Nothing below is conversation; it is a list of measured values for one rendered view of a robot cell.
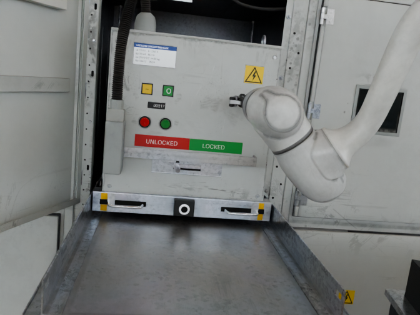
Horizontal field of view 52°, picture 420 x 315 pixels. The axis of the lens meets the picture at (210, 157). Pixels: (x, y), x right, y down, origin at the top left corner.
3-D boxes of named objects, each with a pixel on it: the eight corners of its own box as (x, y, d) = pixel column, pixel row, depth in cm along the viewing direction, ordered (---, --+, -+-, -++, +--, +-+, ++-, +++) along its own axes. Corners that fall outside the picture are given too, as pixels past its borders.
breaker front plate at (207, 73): (262, 207, 133) (282, 48, 124) (102, 196, 127) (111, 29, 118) (261, 205, 134) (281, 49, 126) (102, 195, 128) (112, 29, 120)
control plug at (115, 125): (120, 175, 116) (124, 110, 113) (102, 174, 116) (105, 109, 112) (123, 169, 124) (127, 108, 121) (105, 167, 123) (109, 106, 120)
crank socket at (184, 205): (193, 217, 128) (195, 202, 127) (173, 216, 128) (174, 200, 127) (192, 215, 131) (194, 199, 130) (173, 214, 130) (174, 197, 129)
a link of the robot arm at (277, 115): (233, 103, 97) (265, 149, 100) (247, 109, 82) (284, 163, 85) (272, 74, 97) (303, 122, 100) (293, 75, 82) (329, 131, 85)
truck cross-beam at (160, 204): (269, 221, 134) (272, 202, 133) (91, 210, 127) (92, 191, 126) (265, 215, 139) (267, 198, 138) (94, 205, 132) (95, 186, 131)
